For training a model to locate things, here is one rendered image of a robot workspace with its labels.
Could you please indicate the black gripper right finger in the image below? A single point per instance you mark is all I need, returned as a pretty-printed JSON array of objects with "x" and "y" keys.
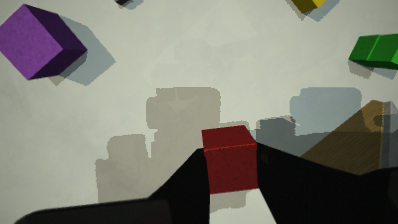
[{"x": 299, "y": 191}]

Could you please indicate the purple block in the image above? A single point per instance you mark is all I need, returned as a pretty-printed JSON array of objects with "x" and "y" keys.
[{"x": 38, "y": 43}]

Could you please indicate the green block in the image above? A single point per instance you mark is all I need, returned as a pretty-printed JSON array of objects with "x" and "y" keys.
[
  {"x": 363, "y": 50},
  {"x": 385, "y": 52}
]

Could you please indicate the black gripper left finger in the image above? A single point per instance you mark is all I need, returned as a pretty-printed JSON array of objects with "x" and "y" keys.
[{"x": 183, "y": 199}]

